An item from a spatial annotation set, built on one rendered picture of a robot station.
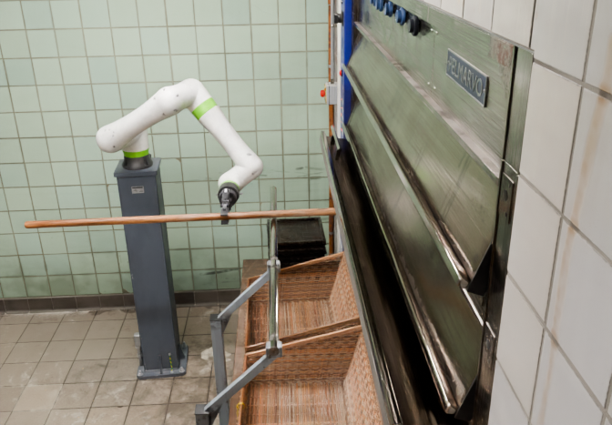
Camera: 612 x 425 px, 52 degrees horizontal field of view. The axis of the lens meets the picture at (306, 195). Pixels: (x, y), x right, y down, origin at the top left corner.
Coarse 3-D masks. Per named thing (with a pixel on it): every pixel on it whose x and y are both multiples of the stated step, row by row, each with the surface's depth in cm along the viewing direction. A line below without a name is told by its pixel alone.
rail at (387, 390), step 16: (336, 176) 224; (336, 192) 210; (352, 240) 177; (352, 256) 168; (368, 304) 146; (368, 320) 140; (368, 336) 137; (384, 368) 125; (384, 384) 120; (384, 400) 118; (400, 416) 113
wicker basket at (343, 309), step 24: (312, 264) 295; (336, 264) 297; (264, 288) 299; (288, 288) 300; (312, 288) 301; (336, 288) 295; (264, 312) 295; (288, 312) 295; (312, 312) 295; (336, 312) 285; (264, 336) 278; (288, 336) 246; (312, 336) 247; (336, 336) 248; (312, 360) 252
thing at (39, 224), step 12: (144, 216) 251; (156, 216) 251; (168, 216) 251; (180, 216) 251; (192, 216) 251; (204, 216) 251; (216, 216) 251; (228, 216) 252; (240, 216) 252; (252, 216) 252; (264, 216) 252; (276, 216) 252; (288, 216) 253; (300, 216) 253
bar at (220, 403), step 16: (272, 192) 280; (272, 208) 263; (272, 224) 249; (272, 240) 236; (272, 256) 224; (272, 272) 214; (256, 288) 224; (272, 288) 204; (240, 304) 226; (272, 304) 195; (224, 320) 229; (272, 320) 187; (272, 336) 180; (224, 352) 235; (272, 352) 175; (224, 368) 235; (256, 368) 178; (224, 384) 238; (240, 384) 180; (224, 400) 182; (208, 416) 183; (224, 416) 244
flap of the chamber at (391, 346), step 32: (352, 160) 251; (352, 192) 218; (352, 224) 192; (384, 256) 176; (384, 288) 159; (384, 320) 145; (384, 352) 133; (416, 352) 135; (416, 384) 125; (384, 416) 116; (416, 416) 116; (448, 416) 118
